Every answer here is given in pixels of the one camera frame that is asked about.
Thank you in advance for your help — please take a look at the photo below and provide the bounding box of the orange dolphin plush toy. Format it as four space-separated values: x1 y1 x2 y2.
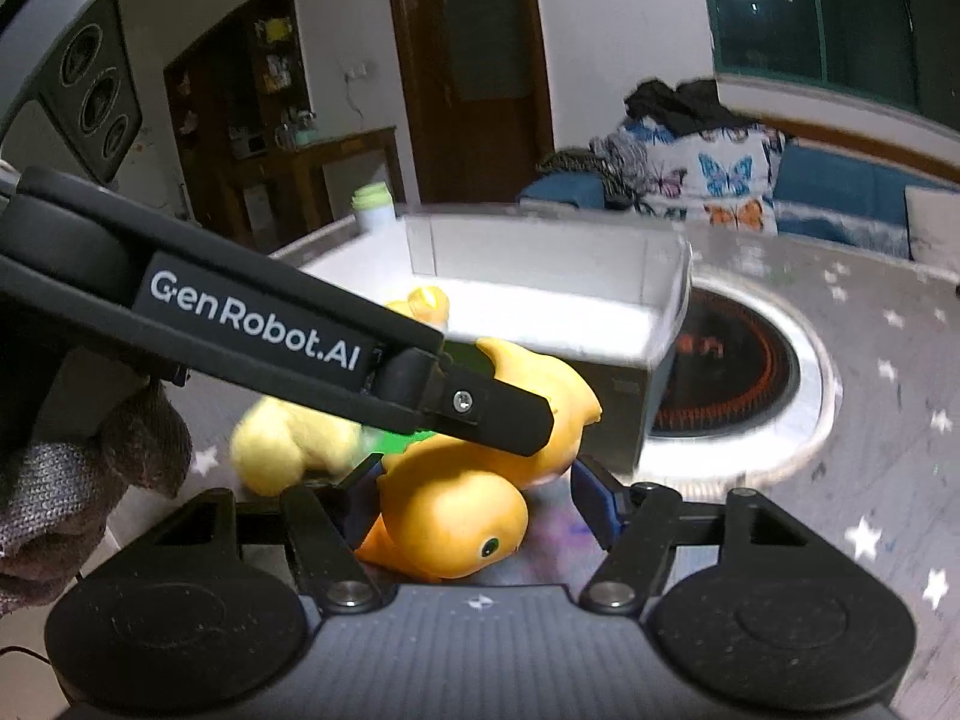
355 338 602 582

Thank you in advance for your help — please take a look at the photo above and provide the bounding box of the yellow plush toy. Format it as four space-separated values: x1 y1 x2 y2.
229 284 452 497

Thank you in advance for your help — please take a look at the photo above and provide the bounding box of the green clay packet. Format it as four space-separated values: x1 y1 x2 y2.
359 340 502 457

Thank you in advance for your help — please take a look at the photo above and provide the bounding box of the grey knit gloved hand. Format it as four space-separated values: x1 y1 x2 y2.
2 380 192 614

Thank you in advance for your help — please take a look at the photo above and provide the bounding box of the dark wooden shelf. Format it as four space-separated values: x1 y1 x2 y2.
163 0 311 252

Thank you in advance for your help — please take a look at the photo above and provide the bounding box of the round induction cooktop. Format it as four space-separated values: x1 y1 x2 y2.
635 273 843 499

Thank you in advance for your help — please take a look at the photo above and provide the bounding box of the wooden side table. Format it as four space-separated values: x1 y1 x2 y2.
220 127 407 252

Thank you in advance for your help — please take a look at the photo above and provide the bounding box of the black cardboard box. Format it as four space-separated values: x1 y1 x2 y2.
286 208 692 478

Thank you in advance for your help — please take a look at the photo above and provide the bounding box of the green lid white jar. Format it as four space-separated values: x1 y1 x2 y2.
352 182 397 234

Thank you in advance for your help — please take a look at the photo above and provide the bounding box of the grey striped garment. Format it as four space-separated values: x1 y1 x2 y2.
535 146 638 199

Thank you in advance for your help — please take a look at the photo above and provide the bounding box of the butterfly print pillow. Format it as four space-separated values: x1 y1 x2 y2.
590 117 786 234

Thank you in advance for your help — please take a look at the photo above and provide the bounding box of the blue sofa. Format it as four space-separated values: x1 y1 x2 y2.
519 142 958 260

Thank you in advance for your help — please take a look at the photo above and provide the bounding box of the dark wooden door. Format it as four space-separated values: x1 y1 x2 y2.
391 0 553 205

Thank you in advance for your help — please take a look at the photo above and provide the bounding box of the black clothes pile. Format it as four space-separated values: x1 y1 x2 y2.
625 78 757 137

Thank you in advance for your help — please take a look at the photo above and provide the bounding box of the beige cushion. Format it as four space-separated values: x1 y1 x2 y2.
905 185 960 273

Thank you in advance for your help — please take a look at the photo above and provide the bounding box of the green framed window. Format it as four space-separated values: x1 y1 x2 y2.
706 0 958 130

